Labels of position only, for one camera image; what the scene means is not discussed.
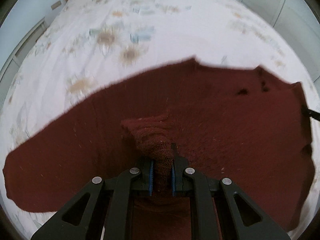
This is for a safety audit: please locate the dark red knitted sweater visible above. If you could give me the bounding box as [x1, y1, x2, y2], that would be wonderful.
[3, 59, 315, 239]

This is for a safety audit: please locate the white wardrobe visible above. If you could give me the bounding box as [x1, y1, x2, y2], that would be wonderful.
[239, 0, 319, 82]

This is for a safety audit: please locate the white radiator cover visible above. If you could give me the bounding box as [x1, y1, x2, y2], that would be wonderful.
[0, 18, 47, 108]

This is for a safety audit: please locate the white floral bed sheet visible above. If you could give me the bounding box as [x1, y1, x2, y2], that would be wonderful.
[0, 0, 320, 240]

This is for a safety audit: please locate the left wall socket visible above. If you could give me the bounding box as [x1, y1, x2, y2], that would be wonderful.
[51, 0, 62, 10]

